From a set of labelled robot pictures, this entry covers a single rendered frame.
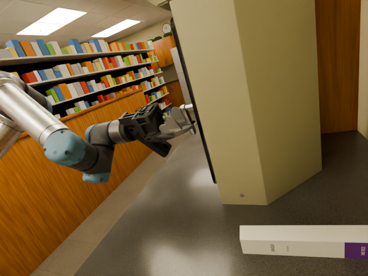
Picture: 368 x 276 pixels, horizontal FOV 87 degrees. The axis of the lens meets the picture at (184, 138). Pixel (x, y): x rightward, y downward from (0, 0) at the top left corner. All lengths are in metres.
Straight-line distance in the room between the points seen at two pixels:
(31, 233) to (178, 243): 2.02
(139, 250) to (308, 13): 0.62
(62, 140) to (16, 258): 1.96
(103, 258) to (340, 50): 0.87
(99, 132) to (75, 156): 0.16
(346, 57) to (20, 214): 2.42
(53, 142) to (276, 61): 0.50
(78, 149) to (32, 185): 1.86
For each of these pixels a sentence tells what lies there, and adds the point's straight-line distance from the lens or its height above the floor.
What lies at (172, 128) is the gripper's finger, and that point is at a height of 1.16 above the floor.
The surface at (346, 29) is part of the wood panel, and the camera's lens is 0.80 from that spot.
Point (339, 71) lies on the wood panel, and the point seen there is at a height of 1.15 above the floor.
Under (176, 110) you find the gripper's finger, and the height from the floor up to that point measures 1.19.
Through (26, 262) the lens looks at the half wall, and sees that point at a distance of 2.46.
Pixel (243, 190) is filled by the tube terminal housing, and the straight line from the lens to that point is 0.51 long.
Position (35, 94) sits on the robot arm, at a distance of 0.88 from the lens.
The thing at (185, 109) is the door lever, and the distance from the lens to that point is 0.49.
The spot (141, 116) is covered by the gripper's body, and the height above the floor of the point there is 1.21.
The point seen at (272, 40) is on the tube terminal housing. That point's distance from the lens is 0.45.
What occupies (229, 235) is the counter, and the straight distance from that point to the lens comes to 0.48.
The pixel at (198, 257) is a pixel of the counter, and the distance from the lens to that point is 0.46.
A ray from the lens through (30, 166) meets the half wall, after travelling 2.34.
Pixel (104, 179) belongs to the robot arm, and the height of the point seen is 1.06.
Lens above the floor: 1.30
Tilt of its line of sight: 20 degrees down
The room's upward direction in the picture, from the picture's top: 17 degrees counter-clockwise
